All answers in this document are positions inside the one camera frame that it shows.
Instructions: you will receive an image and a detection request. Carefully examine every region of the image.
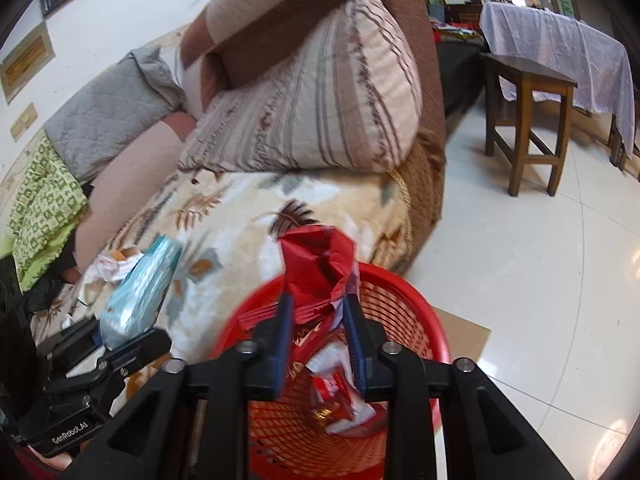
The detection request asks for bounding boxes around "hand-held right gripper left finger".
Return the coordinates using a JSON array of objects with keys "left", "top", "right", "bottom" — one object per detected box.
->
[{"left": 65, "top": 292, "right": 296, "bottom": 480}]

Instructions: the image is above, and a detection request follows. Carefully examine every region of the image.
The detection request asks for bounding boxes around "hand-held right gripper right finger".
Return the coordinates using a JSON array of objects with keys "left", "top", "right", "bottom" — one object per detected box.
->
[{"left": 342, "top": 296, "right": 576, "bottom": 480}]

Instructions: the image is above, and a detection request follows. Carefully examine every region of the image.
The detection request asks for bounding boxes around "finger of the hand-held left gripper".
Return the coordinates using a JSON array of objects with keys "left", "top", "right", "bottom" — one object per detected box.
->
[
  {"left": 102, "top": 329, "right": 173, "bottom": 376},
  {"left": 47, "top": 319, "right": 101, "bottom": 363}
]

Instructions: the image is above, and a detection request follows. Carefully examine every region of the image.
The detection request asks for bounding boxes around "red white snack packet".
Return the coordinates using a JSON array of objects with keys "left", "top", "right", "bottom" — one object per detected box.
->
[{"left": 305, "top": 340, "right": 381, "bottom": 433}]

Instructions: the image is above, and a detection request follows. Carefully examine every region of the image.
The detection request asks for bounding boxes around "light blue packet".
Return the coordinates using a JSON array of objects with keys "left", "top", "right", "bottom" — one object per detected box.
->
[{"left": 99, "top": 235, "right": 183, "bottom": 351}]

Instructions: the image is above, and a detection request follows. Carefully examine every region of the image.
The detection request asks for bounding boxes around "red plastic basket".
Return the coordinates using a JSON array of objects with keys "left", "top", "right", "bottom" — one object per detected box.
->
[{"left": 210, "top": 262, "right": 451, "bottom": 480}]

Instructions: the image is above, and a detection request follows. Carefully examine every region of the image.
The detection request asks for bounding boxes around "white paper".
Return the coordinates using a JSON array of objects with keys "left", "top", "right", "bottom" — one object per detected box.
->
[{"left": 82, "top": 245, "right": 146, "bottom": 291}]

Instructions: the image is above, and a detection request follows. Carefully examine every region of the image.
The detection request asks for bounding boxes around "red wrapper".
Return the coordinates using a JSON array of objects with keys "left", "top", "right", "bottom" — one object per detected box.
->
[{"left": 277, "top": 225, "right": 361, "bottom": 326}]

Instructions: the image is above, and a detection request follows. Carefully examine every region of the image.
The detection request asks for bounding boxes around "dark cloth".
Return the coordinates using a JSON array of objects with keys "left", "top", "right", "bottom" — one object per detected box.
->
[{"left": 22, "top": 255, "right": 81, "bottom": 316}]

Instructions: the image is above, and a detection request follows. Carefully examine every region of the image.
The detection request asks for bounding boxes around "brown cardboard sheet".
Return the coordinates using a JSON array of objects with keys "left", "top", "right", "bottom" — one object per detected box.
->
[{"left": 432, "top": 305, "right": 493, "bottom": 373}]

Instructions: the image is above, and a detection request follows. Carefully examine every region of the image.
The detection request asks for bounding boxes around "leaf-print blanket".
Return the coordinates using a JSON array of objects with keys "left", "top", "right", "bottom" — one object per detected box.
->
[{"left": 30, "top": 167, "right": 416, "bottom": 411}]

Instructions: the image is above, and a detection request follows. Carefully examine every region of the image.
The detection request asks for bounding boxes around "green patterned quilt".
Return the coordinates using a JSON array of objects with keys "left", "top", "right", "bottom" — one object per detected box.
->
[{"left": 0, "top": 135, "right": 91, "bottom": 291}]

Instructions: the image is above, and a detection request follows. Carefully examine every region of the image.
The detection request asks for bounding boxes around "grey quilted cushion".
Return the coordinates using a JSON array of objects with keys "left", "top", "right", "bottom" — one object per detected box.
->
[{"left": 44, "top": 45, "right": 188, "bottom": 183}]

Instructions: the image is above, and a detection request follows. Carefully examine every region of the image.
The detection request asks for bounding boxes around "striped pillow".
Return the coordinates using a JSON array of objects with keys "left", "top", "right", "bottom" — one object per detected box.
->
[{"left": 177, "top": 0, "right": 423, "bottom": 176}]

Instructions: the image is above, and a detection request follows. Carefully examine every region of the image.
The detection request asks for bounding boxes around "black low table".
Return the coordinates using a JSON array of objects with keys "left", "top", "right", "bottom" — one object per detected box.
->
[{"left": 432, "top": 35, "right": 488, "bottom": 118}]

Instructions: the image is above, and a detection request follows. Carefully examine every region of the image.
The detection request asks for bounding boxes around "brown and pink sofa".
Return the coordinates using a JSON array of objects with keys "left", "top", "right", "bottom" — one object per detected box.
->
[{"left": 75, "top": 0, "right": 448, "bottom": 276}]

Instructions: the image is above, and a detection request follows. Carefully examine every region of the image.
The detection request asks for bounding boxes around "dark wooden stool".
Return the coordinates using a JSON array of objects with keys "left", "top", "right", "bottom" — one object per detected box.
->
[
  {"left": 477, "top": 52, "right": 578, "bottom": 197},
  {"left": 607, "top": 115, "right": 640, "bottom": 181}
]

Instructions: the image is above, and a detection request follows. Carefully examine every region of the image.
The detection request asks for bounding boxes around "table with lilac cloth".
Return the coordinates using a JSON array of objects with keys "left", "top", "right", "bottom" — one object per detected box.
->
[{"left": 479, "top": 1, "right": 636, "bottom": 158}]

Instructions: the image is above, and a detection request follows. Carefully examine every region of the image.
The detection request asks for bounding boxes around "small wall plaque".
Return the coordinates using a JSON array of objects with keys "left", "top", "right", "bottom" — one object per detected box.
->
[{"left": 10, "top": 103, "right": 39, "bottom": 142}]

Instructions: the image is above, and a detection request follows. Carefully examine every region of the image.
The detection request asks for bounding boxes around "large wall plaque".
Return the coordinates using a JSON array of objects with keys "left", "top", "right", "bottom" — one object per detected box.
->
[{"left": 0, "top": 24, "right": 55, "bottom": 105}]

